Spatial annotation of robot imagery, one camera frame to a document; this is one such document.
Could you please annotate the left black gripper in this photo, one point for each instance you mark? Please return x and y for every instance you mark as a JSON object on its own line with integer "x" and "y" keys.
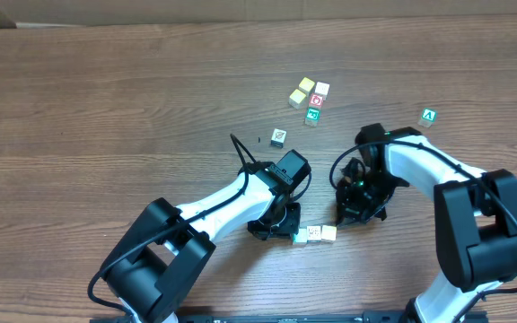
{"x": 274, "y": 228}

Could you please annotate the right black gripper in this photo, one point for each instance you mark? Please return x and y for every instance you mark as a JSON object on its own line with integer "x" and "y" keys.
{"x": 355, "y": 212}

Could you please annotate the red M block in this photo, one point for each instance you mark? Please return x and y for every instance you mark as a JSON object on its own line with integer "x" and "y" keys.
{"x": 301, "y": 237}

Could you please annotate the white block blue H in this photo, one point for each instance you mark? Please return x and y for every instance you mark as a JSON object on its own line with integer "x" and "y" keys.
{"x": 314, "y": 233}

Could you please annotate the yellow plain wooden block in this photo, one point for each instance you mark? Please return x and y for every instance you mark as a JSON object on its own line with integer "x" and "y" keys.
{"x": 328, "y": 233}

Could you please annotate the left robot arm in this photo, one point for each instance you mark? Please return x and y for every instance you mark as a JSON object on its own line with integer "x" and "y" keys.
{"x": 158, "y": 260}

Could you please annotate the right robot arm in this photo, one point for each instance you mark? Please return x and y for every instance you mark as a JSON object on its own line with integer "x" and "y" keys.
{"x": 475, "y": 217}

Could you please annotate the white block blue side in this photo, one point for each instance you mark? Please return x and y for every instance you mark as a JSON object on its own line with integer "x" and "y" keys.
{"x": 278, "y": 138}

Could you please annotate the green picture block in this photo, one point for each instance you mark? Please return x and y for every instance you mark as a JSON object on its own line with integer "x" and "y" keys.
{"x": 312, "y": 117}

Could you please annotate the green letter A block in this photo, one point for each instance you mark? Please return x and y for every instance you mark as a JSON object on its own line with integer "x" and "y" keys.
{"x": 427, "y": 117}

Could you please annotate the red circle block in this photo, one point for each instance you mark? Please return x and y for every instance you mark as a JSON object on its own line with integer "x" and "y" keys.
{"x": 316, "y": 101}

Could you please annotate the white block top right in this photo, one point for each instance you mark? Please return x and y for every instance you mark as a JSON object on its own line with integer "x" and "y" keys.
{"x": 322, "y": 89}

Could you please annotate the yellow block lower left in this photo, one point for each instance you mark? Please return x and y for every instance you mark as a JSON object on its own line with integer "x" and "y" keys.
{"x": 297, "y": 99}

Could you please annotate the yellow block upper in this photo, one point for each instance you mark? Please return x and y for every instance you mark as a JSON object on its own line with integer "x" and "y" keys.
{"x": 306, "y": 85}

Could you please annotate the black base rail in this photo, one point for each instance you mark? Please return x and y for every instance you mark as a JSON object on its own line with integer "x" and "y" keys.
{"x": 369, "y": 316}

